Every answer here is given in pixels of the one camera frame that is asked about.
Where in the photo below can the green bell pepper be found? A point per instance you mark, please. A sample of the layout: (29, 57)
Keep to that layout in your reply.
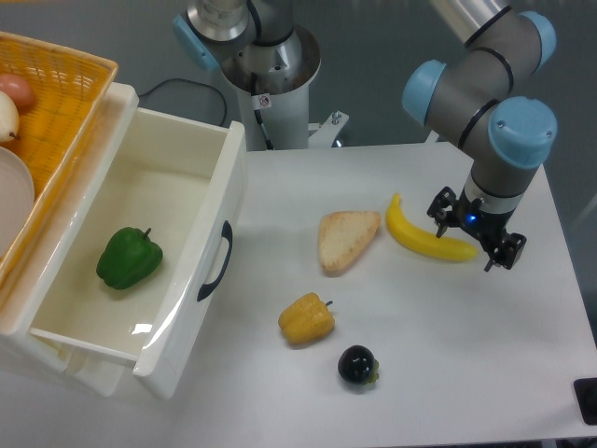
(129, 257)

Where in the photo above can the red onion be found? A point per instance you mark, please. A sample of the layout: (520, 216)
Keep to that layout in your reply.
(18, 89)

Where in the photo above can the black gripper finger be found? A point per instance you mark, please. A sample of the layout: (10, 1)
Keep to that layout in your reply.
(443, 210)
(503, 250)

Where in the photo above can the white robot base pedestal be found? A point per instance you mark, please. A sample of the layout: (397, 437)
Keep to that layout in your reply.
(273, 91)

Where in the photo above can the orange woven basket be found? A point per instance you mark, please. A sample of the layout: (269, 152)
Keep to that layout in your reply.
(69, 86)

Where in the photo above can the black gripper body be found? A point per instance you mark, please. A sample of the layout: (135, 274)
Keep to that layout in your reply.
(486, 227)

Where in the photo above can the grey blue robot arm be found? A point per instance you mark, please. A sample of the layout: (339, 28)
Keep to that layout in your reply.
(470, 105)

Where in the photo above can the white onion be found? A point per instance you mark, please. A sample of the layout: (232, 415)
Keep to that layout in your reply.
(9, 119)

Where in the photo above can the white top drawer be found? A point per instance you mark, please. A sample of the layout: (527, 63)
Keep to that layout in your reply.
(179, 183)

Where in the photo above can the white plate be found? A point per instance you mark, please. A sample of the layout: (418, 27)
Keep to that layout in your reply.
(17, 197)

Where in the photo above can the black device at edge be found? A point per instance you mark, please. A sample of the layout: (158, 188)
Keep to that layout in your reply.
(586, 395)

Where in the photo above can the yellow banana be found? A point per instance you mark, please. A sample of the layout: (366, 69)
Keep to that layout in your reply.
(424, 242)

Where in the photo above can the toast bread slice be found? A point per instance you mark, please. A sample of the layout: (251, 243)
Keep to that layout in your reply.
(343, 237)

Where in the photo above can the white drawer cabinet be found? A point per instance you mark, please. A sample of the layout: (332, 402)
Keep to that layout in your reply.
(30, 280)

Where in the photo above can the yellow bell pepper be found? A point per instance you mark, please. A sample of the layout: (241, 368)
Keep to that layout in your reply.
(306, 320)

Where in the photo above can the dark purple eggplant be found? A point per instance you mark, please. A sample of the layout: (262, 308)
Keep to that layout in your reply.
(357, 365)

